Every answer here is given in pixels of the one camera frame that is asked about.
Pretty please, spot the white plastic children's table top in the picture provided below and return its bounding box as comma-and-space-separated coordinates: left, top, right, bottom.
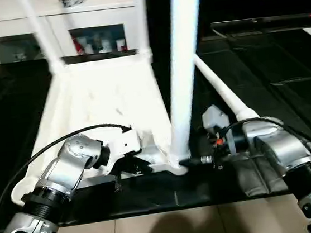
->
0, 45, 193, 208

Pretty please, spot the black metal bar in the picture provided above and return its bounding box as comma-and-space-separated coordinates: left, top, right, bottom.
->
210, 11, 311, 31

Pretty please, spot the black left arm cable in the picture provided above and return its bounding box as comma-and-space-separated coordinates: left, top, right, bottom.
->
0, 121, 142, 225

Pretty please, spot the white plastic table leg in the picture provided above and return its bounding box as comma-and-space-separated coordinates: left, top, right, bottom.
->
17, 0, 68, 77
193, 48, 259, 130
133, 0, 154, 60
151, 0, 223, 169

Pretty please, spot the black work mat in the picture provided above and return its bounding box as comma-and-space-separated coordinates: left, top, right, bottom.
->
0, 27, 311, 233

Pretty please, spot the white glass-door cabinet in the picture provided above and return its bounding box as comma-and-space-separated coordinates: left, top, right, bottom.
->
0, 0, 143, 66

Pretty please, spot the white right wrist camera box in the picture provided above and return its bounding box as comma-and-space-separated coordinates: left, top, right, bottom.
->
200, 103, 231, 135

